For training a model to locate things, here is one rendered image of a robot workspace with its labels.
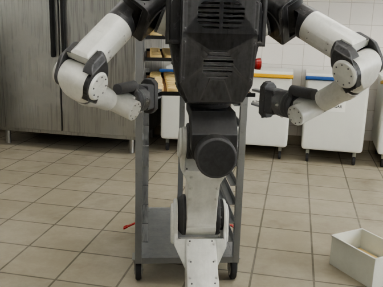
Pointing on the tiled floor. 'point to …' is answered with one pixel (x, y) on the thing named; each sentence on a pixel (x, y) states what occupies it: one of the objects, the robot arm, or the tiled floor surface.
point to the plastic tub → (358, 255)
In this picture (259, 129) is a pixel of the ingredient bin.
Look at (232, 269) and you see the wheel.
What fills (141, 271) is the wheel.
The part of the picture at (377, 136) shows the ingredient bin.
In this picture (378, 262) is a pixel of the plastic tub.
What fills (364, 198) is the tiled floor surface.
